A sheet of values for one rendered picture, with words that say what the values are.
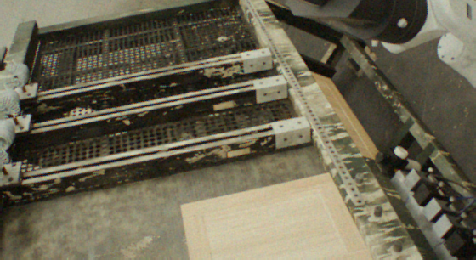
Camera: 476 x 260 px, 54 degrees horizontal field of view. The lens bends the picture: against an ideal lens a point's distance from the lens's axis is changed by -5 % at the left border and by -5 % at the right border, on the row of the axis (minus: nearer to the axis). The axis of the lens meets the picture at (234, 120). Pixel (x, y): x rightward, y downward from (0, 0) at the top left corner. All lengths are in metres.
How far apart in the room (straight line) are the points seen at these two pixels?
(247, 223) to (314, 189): 0.24
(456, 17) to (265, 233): 0.95
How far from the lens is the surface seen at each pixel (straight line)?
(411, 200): 1.54
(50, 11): 7.03
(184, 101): 1.88
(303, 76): 1.99
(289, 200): 1.53
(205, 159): 1.68
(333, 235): 1.45
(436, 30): 0.68
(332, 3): 0.56
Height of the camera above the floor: 1.87
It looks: 25 degrees down
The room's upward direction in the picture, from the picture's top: 74 degrees counter-clockwise
